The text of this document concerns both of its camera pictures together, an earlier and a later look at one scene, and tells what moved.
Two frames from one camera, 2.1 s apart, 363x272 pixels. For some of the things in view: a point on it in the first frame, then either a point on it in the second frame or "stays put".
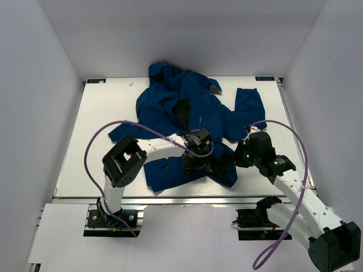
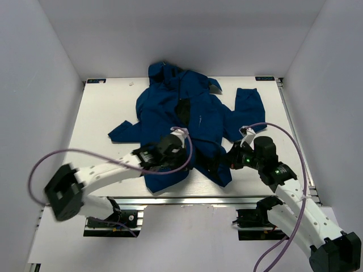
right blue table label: x=264 y=78 stays put
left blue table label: x=96 y=80 stays put
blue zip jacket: x=178 y=101 stays put
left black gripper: x=201 y=162 → x=184 y=157
